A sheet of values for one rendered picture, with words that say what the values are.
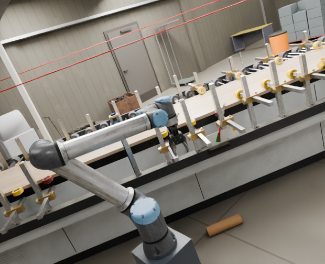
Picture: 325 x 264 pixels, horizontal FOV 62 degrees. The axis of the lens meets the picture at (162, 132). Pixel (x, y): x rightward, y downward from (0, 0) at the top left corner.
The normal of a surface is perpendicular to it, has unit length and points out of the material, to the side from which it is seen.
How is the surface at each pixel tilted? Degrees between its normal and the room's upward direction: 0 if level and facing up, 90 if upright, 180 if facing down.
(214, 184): 90
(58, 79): 90
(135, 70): 90
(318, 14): 90
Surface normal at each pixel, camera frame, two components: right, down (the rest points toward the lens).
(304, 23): -0.72, 0.46
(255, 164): 0.17, 0.28
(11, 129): 0.55, -0.10
